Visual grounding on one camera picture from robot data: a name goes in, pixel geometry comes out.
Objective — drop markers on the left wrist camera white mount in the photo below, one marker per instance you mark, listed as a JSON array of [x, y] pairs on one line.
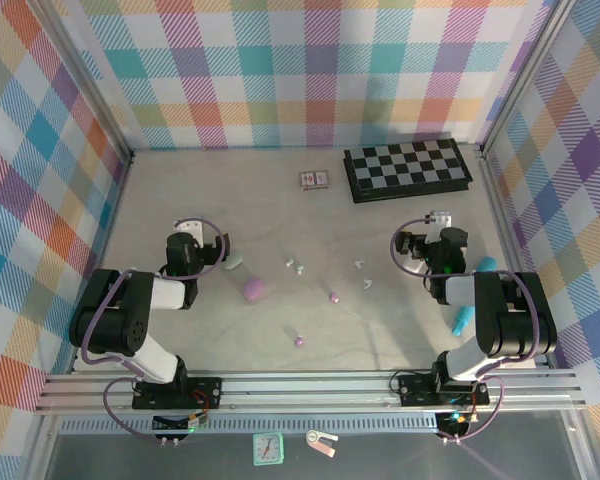
[[190, 231]]

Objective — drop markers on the white earbud charging case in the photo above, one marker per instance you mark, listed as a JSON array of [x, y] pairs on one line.
[[412, 267]]

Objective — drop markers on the perforated metal strip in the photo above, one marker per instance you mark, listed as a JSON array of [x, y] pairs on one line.
[[280, 426]]

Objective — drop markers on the black folding chessboard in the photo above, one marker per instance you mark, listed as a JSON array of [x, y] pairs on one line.
[[410, 167]]

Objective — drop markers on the white earbud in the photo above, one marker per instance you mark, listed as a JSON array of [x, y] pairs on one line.
[[360, 263], [367, 284]]

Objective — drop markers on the teal square clock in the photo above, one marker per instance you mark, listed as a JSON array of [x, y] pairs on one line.
[[268, 449]]

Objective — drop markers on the teal cylindrical plastic object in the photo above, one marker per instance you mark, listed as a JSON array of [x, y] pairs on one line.
[[487, 265]]

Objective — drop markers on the purple earbud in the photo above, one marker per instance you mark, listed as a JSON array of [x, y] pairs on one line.
[[299, 342], [334, 297]]

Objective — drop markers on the small black controller board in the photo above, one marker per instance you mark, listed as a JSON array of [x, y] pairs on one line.
[[455, 424], [180, 425]]

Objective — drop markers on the aluminium mounting rail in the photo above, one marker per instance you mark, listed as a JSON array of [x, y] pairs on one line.
[[305, 390]]

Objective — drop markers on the purple earbud charging case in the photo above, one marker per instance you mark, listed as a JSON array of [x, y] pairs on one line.
[[254, 289]]

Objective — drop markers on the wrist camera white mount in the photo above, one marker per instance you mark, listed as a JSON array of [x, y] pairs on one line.
[[439, 224], [190, 231]]

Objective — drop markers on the small playing card box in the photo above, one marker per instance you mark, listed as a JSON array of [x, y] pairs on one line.
[[314, 180]]

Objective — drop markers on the pale green earbud charging case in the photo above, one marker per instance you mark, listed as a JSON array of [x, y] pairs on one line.
[[234, 261]]

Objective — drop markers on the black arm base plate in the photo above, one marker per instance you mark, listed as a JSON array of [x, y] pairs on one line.
[[205, 392], [415, 390]]

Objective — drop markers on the aluminium side rail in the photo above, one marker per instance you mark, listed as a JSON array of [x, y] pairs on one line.
[[505, 225], [111, 225]]

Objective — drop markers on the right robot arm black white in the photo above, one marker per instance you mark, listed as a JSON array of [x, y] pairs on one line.
[[510, 315]]

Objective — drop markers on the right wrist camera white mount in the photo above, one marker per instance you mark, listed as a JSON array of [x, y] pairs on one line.
[[439, 224]]

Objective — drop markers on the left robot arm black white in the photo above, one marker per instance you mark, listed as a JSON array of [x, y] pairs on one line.
[[110, 310]]

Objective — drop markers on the white and pink small tool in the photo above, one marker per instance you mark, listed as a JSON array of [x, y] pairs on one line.
[[321, 440]]

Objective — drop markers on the aluminium frame post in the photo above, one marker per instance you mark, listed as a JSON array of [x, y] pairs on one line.
[[87, 75], [525, 75]]

